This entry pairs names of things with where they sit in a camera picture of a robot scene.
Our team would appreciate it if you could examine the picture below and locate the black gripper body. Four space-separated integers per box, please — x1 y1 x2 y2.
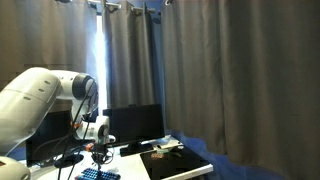
90 142 111 162

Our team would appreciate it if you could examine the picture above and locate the black monitor with rectangular stand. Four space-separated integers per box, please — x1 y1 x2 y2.
102 103 166 158

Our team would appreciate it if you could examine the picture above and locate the black monitor with round stand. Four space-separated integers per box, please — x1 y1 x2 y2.
25 109 88 169

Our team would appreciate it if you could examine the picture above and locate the small colourful object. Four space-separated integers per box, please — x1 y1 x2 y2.
150 152 165 160

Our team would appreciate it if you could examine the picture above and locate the black desk mat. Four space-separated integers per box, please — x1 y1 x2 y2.
139 145 211 180

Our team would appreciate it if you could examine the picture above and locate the narrow grey curtain panel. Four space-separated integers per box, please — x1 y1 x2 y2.
102 0 157 109

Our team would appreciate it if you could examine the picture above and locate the metal curtain rod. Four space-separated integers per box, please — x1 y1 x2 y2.
85 0 158 15

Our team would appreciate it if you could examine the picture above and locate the wide grey curtain panel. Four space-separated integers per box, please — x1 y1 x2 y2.
161 0 320 180

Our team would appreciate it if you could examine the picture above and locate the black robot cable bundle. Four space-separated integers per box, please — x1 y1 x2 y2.
56 79 100 180

